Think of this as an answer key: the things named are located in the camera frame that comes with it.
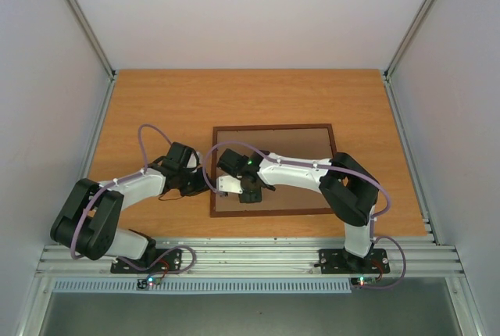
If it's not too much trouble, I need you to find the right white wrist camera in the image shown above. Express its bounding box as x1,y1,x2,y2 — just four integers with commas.
216,175,243,195

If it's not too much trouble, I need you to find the small circuit board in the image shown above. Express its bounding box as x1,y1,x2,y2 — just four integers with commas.
351,276,381,288
136,277,163,291

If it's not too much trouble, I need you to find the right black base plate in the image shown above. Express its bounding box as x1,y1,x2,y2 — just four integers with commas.
316,248,391,274

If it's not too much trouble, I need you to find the left small circuit board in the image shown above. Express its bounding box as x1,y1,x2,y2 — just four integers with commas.
136,277,163,291

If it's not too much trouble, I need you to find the right small circuit board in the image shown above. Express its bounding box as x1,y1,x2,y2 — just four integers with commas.
351,276,381,288

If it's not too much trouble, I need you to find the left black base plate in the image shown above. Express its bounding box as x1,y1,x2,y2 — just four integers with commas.
110,248,183,274

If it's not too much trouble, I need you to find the aluminium rail front beam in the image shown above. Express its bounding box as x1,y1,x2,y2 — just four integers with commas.
35,236,464,277

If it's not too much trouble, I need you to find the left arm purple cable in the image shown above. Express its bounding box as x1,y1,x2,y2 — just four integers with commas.
70,123,196,276

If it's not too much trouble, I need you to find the grey slotted cable duct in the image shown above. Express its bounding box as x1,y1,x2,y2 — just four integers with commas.
52,277,352,295

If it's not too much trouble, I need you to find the right aluminium corner post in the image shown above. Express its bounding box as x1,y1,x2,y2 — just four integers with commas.
382,0,459,81

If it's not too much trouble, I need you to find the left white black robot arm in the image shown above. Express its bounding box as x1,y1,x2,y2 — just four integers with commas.
50,142,209,272

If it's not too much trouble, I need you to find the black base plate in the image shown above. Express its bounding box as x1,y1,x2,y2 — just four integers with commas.
316,248,391,274
110,248,183,274

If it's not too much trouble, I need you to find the left aluminium corner post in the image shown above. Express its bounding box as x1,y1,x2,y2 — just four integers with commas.
42,0,117,81

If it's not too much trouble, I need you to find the aluminium corner post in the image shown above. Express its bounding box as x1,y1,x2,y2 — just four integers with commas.
42,0,117,81
382,0,459,81

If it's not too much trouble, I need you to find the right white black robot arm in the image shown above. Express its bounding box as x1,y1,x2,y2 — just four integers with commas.
216,149,380,271

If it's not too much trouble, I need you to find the brown wooden picture frame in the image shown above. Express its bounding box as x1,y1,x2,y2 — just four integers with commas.
210,123,336,218

